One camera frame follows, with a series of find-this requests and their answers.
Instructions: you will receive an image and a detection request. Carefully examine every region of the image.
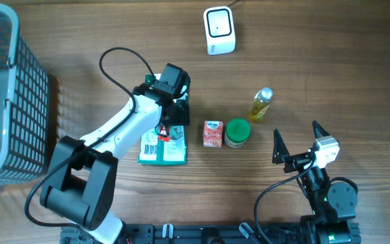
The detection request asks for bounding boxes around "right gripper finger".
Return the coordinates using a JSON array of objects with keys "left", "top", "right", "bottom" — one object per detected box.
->
[
  {"left": 272, "top": 129, "right": 290, "bottom": 164},
  {"left": 312, "top": 120, "right": 330, "bottom": 138}
]

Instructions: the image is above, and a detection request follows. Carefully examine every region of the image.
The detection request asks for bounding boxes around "green lid jar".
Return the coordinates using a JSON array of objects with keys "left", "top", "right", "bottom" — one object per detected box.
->
[{"left": 224, "top": 118, "right": 251, "bottom": 148}]

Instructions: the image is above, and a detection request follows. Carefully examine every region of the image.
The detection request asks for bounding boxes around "yellow Vim dish soap bottle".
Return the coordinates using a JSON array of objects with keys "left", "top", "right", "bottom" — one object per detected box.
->
[{"left": 248, "top": 87, "right": 274, "bottom": 122}]

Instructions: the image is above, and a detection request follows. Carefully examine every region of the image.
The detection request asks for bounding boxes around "green 3M package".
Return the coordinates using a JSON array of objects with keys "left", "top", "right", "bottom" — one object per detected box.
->
[{"left": 137, "top": 74, "right": 191, "bottom": 167}]

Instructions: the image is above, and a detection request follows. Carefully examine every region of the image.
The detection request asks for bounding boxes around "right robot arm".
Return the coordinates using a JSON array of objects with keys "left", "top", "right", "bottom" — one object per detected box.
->
[{"left": 272, "top": 121, "right": 362, "bottom": 243}]

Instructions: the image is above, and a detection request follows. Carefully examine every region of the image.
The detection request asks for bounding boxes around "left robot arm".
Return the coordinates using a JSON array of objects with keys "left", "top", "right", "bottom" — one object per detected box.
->
[{"left": 40, "top": 64, "right": 190, "bottom": 243}]

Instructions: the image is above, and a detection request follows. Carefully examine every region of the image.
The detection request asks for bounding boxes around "white barcode scanner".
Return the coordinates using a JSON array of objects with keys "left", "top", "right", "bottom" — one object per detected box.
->
[{"left": 203, "top": 6, "right": 236, "bottom": 56}]

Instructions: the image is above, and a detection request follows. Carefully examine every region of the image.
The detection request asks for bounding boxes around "grey plastic mesh basket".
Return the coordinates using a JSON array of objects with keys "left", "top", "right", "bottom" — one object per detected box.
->
[{"left": 0, "top": 3, "right": 51, "bottom": 185}]

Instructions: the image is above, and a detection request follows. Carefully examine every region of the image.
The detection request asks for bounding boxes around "right black camera cable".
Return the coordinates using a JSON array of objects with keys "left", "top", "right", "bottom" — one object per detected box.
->
[{"left": 253, "top": 152, "right": 317, "bottom": 244}]

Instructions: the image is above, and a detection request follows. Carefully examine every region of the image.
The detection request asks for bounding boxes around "black camera cable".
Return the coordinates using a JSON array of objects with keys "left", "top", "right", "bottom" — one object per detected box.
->
[
  {"left": 253, "top": 152, "right": 317, "bottom": 244},
  {"left": 24, "top": 46, "right": 156, "bottom": 244}
]

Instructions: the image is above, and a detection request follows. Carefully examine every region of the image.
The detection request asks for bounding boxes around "left black camera cable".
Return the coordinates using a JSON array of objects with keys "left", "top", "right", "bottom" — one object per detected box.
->
[{"left": 24, "top": 46, "right": 156, "bottom": 244}]

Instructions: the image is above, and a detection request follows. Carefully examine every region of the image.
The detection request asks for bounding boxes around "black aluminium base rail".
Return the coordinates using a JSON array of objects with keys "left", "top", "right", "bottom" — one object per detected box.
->
[{"left": 58, "top": 222, "right": 362, "bottom": 244}]

